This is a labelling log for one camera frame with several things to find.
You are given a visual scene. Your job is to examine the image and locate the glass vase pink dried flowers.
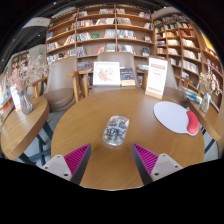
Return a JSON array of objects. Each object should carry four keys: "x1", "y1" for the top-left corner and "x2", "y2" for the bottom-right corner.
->
[{"x1": 8, "y1": 54, "x2": 51, "y2": 116}]

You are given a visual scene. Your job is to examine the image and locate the beige armchair wooden arms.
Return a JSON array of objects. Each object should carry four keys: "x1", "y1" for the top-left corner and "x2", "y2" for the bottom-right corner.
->
[
  {"x1": 66, "y1": 51, "x2": 148, "y2": 103},
  {"x1": 162, "y1": 63, "x2": 189, "y2": 108},
  {"x1": 28, "y1": 56, "x2": 80, "y2": 113}
]

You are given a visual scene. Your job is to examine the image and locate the stack of books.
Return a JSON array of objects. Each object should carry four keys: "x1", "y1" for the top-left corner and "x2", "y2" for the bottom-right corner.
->
[{"x1": 181, "y1": 86, "x2": 203, "y2": 104}]

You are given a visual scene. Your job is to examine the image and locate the white ceiling air conditioner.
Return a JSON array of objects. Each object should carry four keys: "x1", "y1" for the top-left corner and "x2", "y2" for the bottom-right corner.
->
[{"x1": 22, "y1": 16, "x2": 52, "y2": 30}]

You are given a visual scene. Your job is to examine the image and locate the glass vase pale dried flowers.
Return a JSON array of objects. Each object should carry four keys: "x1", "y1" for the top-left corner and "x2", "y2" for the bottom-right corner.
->
[{"x1": 198, "y1": 59, "x2": 223, "y2": 114}]

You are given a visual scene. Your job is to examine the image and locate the transparent computer mouse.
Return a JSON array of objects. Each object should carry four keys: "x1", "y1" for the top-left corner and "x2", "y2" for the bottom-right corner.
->
[{"x1": 101, "y1": 115, "x2": 130, "y2": 147}]

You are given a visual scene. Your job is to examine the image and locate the round wooden side table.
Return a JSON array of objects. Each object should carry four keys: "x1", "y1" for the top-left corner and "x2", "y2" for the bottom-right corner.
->
[
  {"x1": 186, "y1": 96, "x2": 224, "y2": 154},
  {"x1": 0, "y1": 96, "x2": 54, "y2": 166}
]

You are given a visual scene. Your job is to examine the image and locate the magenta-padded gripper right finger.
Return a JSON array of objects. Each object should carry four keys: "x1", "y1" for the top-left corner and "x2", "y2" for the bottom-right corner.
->
[{"x1": 131, "y1": 143, "x2": 184, "y2": 186}]

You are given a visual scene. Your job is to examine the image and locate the small distant bookshelf unit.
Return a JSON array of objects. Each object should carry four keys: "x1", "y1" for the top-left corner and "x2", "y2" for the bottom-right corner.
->
[{"x1": 9, "y1": 49, "x2": 30, "y2": 73}]

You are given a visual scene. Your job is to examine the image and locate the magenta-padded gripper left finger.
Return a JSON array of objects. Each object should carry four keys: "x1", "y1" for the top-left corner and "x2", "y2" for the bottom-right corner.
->
[{"x1": 41, "y1": 143, "x2": 92, "y2": 186}]

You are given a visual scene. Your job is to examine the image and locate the white mouse pad red rest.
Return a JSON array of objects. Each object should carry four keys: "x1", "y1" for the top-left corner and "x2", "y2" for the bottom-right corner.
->
[{"x1": 153, "y1": 100, "x2": 200, "y2": 137}]

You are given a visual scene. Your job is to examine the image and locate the wide wooden bookshelf unit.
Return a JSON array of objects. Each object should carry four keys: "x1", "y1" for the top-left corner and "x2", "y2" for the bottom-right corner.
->
[{"x1": 44, "y1": 3, "x2": 156, "y2": 66}]

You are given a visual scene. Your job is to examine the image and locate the white framed pink picture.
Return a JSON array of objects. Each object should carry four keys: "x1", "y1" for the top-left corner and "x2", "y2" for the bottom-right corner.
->
[{"x1": 92, "y1": 61, "x2": 122, "y2": 87}]

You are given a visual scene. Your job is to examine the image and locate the dark cover book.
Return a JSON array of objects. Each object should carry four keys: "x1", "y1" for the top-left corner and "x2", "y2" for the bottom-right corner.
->
[{"x1": 119, "y1": 67, "x2": 136, "y2": 87}]

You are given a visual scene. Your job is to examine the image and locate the white orange sign stand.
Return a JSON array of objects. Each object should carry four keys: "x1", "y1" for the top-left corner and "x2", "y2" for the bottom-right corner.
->
[{"x1": 145, "y1": 57, "x2": 169, "y2": 100}]

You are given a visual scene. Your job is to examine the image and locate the small white table sign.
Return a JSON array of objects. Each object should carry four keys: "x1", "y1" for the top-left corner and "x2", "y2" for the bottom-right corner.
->
[{"x1": 9, "y1": 85, "x2": 23, "y2": 113}]

